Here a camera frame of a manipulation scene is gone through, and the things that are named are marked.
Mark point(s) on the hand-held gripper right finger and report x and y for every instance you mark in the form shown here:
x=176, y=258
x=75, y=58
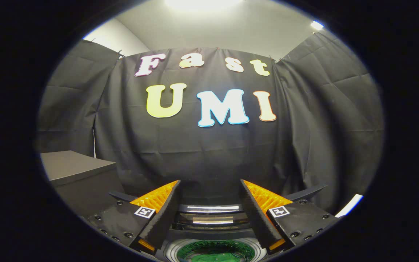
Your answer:
x=256, y=218

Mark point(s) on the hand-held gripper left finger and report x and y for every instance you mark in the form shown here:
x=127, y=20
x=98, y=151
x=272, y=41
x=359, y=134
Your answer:
x=162, y=218

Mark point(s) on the dark washing machine lid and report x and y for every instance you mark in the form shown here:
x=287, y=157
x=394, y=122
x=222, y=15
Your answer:
x=213, y=214

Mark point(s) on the grey top-load washing machine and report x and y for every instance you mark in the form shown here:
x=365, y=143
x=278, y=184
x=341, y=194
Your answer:
x=213, y=245

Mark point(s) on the white flat board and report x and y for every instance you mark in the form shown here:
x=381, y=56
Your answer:
x=349, y=205

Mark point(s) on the grey cabinet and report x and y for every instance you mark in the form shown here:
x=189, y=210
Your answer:
x=71, y=167

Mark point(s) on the large ceiling light panel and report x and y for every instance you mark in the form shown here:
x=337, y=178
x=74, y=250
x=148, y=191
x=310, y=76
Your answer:
x=202, y=3

